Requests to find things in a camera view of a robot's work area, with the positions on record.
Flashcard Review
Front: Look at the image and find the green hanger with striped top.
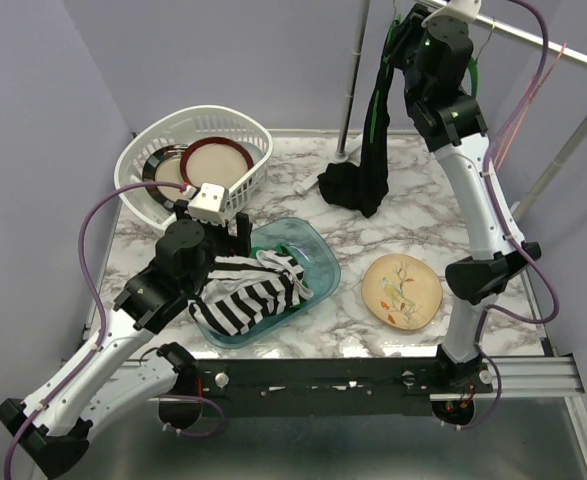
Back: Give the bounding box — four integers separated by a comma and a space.
467, 17, 497, 98

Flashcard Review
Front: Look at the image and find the black white striped tank top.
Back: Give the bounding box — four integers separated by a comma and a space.
186, 247, 314, 337

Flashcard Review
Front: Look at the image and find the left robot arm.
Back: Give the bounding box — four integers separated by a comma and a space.
0, 201, 252, 479

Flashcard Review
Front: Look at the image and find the white plastic dish basket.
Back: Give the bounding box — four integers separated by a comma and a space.
114, 105, 274, 219

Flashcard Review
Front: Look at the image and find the green tank top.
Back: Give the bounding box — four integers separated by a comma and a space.
249, 244, 294, 258

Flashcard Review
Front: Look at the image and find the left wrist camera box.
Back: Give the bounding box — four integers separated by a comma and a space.
184, 183, 228, 225

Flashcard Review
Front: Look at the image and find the clear blue plastic tray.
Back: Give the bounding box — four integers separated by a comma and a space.
199, 217, 341, 349

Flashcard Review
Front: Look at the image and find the beige bird pattern plate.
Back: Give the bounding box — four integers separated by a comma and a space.
361, 254, 443, 332

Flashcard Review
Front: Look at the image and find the green hanger with black top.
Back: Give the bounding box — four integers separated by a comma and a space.
368, 1, 402, 144

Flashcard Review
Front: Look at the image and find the red rimmed plate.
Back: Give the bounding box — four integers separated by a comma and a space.
180, 136, 254, 189

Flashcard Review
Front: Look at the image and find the pink wire hanger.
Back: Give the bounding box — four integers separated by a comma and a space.
492, 42, 569, 166

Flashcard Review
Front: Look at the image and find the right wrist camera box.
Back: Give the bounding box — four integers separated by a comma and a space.
421, 0, 482, 28

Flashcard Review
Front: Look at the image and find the metal clothes rack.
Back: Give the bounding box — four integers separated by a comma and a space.
295, 0, 587, 221

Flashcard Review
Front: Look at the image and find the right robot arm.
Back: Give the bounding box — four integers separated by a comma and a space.
385, 4, 541, 392

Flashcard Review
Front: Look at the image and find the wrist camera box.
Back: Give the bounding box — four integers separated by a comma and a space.
421, 0, 482, 28
184, 183, 228, 225

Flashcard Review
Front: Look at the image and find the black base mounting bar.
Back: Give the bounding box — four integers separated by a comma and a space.
169, 357, 492, 417

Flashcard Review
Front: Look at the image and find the black rimmed plate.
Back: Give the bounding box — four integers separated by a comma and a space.
142, 144, 188, 211

